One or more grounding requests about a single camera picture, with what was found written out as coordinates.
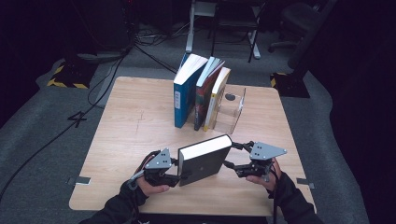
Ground person's right hand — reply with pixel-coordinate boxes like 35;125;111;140
245;157;283;192

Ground yellow book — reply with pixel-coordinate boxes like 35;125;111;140
203;66;232;133

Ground black hardcover book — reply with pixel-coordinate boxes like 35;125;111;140
177;133;233;188

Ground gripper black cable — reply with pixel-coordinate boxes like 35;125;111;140
270;160;283;224
127;150;160;224

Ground black stand with striped base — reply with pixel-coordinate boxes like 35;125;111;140
269;0;340;99

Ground bundle of floor cables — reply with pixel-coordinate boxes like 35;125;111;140
134;20;191;47

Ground blue book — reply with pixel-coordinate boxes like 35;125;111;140
172;52;209;129

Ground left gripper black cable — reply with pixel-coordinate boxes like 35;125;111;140
127;150;160;224

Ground black metal chair frame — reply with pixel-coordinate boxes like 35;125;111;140
209;0;260;63

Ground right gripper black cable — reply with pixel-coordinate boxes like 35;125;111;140
270;160;283;224

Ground black office chair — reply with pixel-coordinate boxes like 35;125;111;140
268;1;316;54

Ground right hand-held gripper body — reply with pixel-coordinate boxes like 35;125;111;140
234;141;289;180

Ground clear acrylic book holder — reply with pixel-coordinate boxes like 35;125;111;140
186;83;247;135

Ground long black floor cable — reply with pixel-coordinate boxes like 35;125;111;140
0;46;135;203

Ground person's left hand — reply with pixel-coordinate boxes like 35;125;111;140
135;151;172;198

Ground yellow black striped base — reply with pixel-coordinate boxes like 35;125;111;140
46;60;98;91

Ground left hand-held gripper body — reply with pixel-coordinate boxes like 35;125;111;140
142;147;180;189

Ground grey tape strip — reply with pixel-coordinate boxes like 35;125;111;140
295;177;316;190
66;175;92;187

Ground colourful illustrated book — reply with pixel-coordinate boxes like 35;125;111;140
193;56;226;132

